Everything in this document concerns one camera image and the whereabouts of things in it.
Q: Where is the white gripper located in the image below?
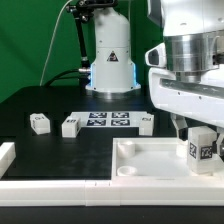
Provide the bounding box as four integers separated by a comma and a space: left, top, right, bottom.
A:
148, 67, 224, 158

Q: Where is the white square tabletop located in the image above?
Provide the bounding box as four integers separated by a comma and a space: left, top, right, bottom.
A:
110, 137, 224, 182

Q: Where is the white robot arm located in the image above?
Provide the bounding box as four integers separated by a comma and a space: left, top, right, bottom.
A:
87, 0, 224, 156

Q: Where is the white sheet with tags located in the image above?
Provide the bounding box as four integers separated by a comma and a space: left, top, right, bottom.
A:
69, 111, 147, 128

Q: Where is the white U-shaped fence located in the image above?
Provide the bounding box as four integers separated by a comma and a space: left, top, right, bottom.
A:
0, 142, 224, 206

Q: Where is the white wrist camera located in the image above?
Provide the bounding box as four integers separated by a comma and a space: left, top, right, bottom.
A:
145, 43, 167, 68

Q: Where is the black cable bundle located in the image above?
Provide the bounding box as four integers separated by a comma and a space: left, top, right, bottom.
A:
44, 67, 92, 88

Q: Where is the white thin cable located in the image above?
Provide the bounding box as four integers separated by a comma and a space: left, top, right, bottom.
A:
39, 0, 73, 87

